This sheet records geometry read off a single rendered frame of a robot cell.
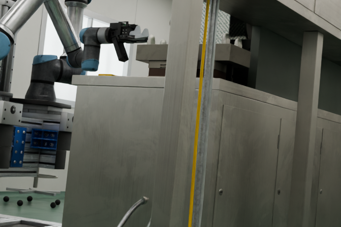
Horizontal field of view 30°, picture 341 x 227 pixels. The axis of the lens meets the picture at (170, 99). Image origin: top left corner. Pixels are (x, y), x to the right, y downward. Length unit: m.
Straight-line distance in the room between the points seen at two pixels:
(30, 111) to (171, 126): 1.59
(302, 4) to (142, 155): 0.76
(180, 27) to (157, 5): 7.12
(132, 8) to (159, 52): 5.93
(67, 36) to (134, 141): 0.76
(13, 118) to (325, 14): 1.28
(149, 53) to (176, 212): 0.91
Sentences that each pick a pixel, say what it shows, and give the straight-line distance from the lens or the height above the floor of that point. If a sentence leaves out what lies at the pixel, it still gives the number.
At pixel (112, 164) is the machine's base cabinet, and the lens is 2.35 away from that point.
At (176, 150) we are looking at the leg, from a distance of 1.59.
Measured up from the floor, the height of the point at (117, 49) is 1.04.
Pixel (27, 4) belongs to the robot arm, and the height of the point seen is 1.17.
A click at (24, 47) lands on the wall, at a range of 6.84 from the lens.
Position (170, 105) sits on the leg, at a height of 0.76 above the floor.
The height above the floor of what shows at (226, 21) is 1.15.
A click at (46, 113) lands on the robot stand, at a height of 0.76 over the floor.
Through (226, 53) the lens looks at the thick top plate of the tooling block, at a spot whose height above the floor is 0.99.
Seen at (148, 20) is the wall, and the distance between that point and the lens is 8.57.
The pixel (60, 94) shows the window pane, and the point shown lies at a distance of 7.29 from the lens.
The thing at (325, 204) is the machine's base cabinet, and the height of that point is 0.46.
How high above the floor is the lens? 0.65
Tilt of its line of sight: 5 degrees up
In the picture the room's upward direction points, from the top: 6 degrees clockwise
